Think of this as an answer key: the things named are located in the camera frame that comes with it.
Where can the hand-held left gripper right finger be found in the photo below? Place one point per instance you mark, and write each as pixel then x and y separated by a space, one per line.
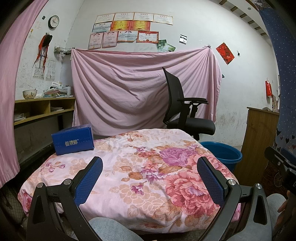
pixel 210 183

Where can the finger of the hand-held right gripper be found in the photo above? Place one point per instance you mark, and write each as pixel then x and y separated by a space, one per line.
pixel 289 154
pixel 272 156

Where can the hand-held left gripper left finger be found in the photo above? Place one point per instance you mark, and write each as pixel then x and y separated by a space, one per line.
pixel 89 180

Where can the blue plastic basin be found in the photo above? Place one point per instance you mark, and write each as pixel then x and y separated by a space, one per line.
pixel 222 150

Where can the person's right hand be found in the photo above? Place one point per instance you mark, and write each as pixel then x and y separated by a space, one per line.
pixel 283 206

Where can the wooden cabinet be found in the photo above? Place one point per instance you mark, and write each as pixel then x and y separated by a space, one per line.
pixel 259 143

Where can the person's right leg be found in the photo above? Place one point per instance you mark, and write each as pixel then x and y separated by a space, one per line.
pixel 275 208

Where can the person's leg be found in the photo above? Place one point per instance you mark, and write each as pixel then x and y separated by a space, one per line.
pixel 275 208
pixel 108 228

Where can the blue cardboard box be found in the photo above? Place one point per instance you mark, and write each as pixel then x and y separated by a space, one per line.
pixel 71 141

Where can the small items on cabinet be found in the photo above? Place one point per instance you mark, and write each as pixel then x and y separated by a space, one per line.
pixel 269 109

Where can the floral blanket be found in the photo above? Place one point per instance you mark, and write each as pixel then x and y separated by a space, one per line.
pixel 138 180

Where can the person's left leg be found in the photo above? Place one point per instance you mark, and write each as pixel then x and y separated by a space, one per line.
pixel 108 228

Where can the black office chair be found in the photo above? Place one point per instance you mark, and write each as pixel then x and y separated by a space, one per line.
pixel 196 125

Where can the red hanging bag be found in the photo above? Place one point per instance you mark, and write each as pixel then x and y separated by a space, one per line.
pixel 269 89

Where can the flat stack of papers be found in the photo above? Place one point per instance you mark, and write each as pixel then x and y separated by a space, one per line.
pixel 56 109

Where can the dark mesh panel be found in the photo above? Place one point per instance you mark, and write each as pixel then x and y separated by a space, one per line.
pixel 9 199

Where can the pink hanging sheet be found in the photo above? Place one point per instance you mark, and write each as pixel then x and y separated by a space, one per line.
pixel 115 92

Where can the wooden shelf desk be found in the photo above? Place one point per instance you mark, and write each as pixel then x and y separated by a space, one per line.
pixel 41 100

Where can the pile of books and papers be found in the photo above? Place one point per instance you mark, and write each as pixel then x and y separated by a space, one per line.
pixel 57 90

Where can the navy printed curtain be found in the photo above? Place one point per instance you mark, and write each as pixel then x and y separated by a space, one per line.
pixel 284 58

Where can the pink curtain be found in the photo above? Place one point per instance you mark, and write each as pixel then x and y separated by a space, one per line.
pixel 9 115

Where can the floral ceramic bowl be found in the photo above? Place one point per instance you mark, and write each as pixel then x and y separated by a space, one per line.
pixel 30 94

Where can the red paper square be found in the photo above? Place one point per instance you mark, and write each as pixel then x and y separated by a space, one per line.
pixel 225 53

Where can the red tassel decoration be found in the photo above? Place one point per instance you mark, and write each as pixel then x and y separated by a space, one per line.
pixel 42 48

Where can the small black white picture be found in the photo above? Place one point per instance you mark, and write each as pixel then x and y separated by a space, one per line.
pixel 183 39

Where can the black wall hook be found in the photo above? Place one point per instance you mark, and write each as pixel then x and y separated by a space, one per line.
pixel 238 54

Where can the white wall paper sheet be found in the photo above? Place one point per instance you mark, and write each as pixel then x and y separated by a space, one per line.
pixel 50 69

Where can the wall calendar sheet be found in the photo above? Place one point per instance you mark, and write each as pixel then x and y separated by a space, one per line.
pixel 38 70

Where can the green wall photo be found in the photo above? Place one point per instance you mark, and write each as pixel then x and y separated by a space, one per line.
pixel 161 44
pixel 170 48

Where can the group of wall certificates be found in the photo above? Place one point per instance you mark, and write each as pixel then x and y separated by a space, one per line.
pixel 129 27

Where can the round wall clock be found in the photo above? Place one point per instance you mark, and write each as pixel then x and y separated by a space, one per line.
pixel 53 22

